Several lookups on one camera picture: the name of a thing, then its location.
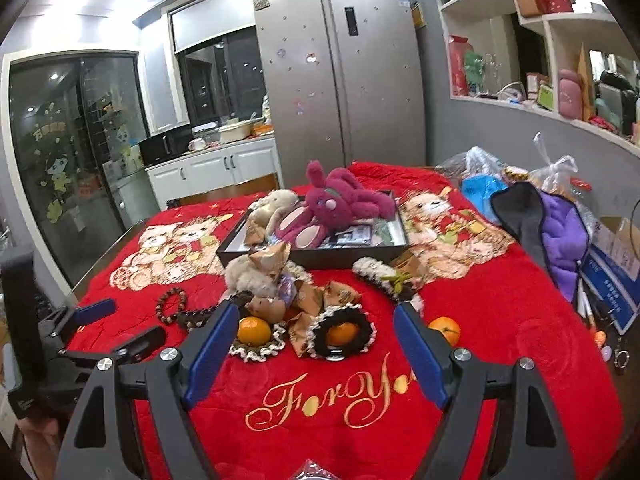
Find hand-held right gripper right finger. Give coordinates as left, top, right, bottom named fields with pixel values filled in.
left=392, top=302, right=578, bottom=480

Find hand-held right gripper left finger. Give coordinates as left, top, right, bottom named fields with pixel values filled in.
left=55, top=300, right=241, bottom=480

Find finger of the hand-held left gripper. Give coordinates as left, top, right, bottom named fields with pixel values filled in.
left=59, top=325, right=166, bottom=368
left=39, top=298, right=117, bottom=343

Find orange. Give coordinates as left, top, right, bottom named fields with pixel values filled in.
left=325, top=322, right=361, bottom=348
left=237, top=316, right=272, bottom=347
left=427, top=316, right=462, bottom=347

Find dark bead bracelet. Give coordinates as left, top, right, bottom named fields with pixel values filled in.
left=177, top=307, right=216, bottom=332

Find pale frilled crocheted coaster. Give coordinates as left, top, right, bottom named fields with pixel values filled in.
left=229, top=330, right=286, bottom=363

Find brown bead bracelet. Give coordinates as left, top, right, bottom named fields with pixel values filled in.
left=156, top=287, right=190, bottom=323

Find small brown plush toy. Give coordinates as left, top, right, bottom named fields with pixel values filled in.
left=245, top=295, right=288, bottom=323

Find green star hair clip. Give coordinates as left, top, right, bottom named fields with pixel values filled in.
left=380, top=272, right=416, bottom=293

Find grey plush toy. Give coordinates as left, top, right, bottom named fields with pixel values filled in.
left=223, top=254, right=281, bottom=301

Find cream frilled hair tie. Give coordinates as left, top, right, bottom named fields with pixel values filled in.
left=352, top=256, right=426, bottom=317

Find black frilled crocheted coaster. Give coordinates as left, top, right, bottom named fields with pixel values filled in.
left=306, top=305, right=376, bottom=359

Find black rectangular tray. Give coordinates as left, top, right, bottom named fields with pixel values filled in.
left=216, top=190, right=413, bottom=271

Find beige plush toy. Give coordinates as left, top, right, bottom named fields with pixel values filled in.
left=247, top=189, right=301, bottom=233

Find magenta plush rabbit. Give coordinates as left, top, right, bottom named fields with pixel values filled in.
left=274, top=160, right=398, bottom=250

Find red printed blanket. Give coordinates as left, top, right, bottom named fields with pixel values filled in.
left=65, top=160, right=626, bottom=480

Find glass door with stickers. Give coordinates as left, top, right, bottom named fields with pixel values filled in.
left=7, top=52, right=151, bottom=286

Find clear plastic packet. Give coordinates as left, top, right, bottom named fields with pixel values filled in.
left=290, top=457, right=346, bottom=480

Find grey padded cloth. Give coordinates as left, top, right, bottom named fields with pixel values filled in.
left=490, top=182, right=548, bottom=281

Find blue tissue packet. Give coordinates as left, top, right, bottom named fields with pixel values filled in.
left=460, top=172, right=508, bottom=223

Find white pens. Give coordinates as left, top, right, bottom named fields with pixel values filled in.
left=575, top=285, right=601, bottom=333

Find black microwave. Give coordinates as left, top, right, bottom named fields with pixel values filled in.
left=138, top=130, right=193, bottom=166

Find purple fleece cloth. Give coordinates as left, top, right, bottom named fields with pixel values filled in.
left=540, top=192, right=593, bottom=303

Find white kitchen cabinet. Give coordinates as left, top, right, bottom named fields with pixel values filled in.
left=145, top=135, right=281, bottom=211

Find clear plastic bag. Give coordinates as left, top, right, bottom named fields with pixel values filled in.
left=435, top=146, right=501, bottom=186

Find blue cardboard box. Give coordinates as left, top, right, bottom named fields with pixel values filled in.
left=577, top=217, right=640, bottom=333

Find white food container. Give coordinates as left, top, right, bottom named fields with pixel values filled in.
left=217, top=120, right=253, bottom=143

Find white plastic bag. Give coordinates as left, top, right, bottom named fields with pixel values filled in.
left=530, top=131, right=581, bottom=196

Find dark window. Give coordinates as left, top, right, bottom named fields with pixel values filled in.
left=175, top=25, right=266, bottom=126

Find silver double-door refrigerator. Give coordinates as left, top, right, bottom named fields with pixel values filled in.
left=254, top=0, right=427, bottom=188

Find red gift box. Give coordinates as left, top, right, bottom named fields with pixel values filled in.
left=447, top=35, right=473, bottom=98

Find pink bottle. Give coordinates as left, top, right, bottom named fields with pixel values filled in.
left=557, top=67, right=583, bottom=118

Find black appliance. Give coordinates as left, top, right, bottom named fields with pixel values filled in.
left=597, top=70, right=638, bottom=133

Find keychain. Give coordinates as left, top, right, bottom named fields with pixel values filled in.
left=602, top=330, right=632, bottom=376

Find white wall shelf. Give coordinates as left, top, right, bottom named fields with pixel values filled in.
left=435, top=0, right=640, bottom=161

